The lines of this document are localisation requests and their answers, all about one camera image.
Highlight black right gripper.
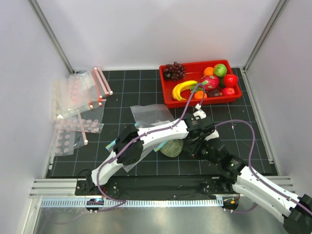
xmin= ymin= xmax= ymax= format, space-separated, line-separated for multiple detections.
xmin=182 ymin=136 xmax=220 ymax=166

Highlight green netted melon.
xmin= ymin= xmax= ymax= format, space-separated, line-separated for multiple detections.
xmin=160 ymin=139 xmax=183 ymax=158

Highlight clear zip bag blue zipper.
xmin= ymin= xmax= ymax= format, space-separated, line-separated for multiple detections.
xmin=130 ymin=103 xmax=176 ymax=153

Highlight clear zip bag white label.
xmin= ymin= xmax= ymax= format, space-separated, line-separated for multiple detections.
xmin=105 ymin=139 xmax=157 ymax=172

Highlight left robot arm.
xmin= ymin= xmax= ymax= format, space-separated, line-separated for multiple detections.
xmin=86 ymin=114 xmax=219 ymax=195

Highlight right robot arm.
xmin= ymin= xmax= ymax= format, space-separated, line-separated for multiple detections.
xmin=184 ymin=137 xmax=312 ymax=234

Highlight stack of pink zip bags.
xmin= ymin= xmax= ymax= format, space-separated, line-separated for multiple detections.
xmin=51 ymin=67 xmax=113 ymax=121

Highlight clear bag pink dots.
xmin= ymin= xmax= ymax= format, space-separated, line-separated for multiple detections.
xmin=49 ymin=116 xmax=104 ymax=156

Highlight orange tangerine front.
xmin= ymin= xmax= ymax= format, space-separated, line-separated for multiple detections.
xmin=193 ymin=91 xmax=207 ymax=99

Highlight orange tangerine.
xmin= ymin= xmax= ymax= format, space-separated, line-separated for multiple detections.
xmin=203 ymin=67 xmax=214 ymax=76
xmin=193 ymin=91 xmax=207 ymax=99

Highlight yellow banana bunch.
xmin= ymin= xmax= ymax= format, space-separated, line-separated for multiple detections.
xmin=172 ymin=80 xmax=198 ymax=101

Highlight red apple small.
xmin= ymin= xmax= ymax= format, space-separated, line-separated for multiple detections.
xmin=221 ymin=87 xmax=235 ymax=96

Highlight pink dragon fruit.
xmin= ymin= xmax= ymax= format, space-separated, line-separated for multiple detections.
xmin=196 ymin=75 xmax=219 ymax=92

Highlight red plastic tray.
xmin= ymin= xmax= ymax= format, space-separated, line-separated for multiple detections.
xmin=159 ymin=59 xmax=242 ymax=109

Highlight red apple large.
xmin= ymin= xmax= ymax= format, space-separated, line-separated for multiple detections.
xmin=223 ymin=74 xmax=238 ymax=88

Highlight orange tangerine back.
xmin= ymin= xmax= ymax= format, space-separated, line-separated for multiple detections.
xmin=203 ymin=67 xmax=214 ymax=76

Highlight purple grape bunch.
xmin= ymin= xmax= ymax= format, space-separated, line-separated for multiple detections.
xmin=163 ymin=62 xmax=186 ymax=81

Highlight green cabbage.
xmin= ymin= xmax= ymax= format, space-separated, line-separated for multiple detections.
xmin=214 ymin=63 xmax=227 ymax=78

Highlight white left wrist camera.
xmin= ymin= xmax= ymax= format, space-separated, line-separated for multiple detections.
xmin=193 ymin=104 xmax=206 ymax=119

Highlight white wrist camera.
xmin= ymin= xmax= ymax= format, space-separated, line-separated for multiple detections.
xmin=193 ymin=104 xmax=206 ymax=119
xmin=205 ymin=130 xmax=219 ymax=141

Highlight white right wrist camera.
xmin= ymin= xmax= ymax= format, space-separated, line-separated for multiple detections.
xmin=205 ymin=130 xmax=219 ymax=141

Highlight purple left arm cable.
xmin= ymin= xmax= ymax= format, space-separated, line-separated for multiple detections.
xmin=97 ymin=82 xmax=206 ymax=213

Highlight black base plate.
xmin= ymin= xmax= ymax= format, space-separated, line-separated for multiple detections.
xmin=74 ymin=175 xmax=234 ymax=201

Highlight aluminium slotted rail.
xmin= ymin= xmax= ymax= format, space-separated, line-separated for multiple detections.
xmin=40 ymin=197 xmax=223 ymax=208

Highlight right aluminium corner post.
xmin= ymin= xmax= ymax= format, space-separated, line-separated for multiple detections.
xmin=243 ymin=0 xmax=290 ymax=74

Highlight aluminium corner post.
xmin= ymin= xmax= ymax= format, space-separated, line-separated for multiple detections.
xmin=243 ymin=0 xmax=290 ymax=74
xmin=28 ymin=0 xmax=75 ymax=74

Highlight left aluminium corner post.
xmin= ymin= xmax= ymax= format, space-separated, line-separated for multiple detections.
xmin=28 ymin=0 xmax=75 ymax=74

